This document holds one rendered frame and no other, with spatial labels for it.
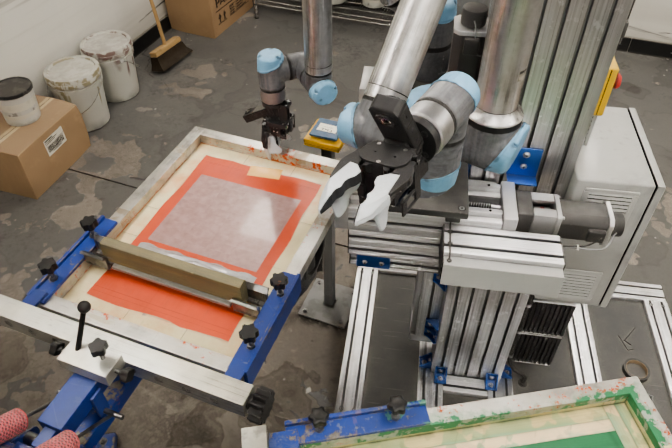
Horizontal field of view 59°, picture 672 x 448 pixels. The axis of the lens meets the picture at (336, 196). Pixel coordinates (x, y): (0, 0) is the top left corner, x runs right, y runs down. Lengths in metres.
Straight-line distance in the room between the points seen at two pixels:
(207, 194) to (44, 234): 1.62
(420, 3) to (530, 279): 0.67
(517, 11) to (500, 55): 0.09
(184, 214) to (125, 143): 2.02
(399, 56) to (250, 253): 0.83
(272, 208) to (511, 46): 0.92
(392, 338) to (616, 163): 1.14
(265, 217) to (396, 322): 0.88
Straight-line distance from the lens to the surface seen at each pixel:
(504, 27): 1.11
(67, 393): 1.41
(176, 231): 1.76
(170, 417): 2.53
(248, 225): 1.73
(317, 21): 1.56
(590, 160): 1.63
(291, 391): 2.50
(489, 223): 1.43
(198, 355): 1.44
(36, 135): 3.51
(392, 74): 1.02
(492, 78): 1.16
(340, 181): 0.76
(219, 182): 1.89
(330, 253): 2.44
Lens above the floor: 2.18
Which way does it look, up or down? 43 degrees down
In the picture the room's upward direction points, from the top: straight up
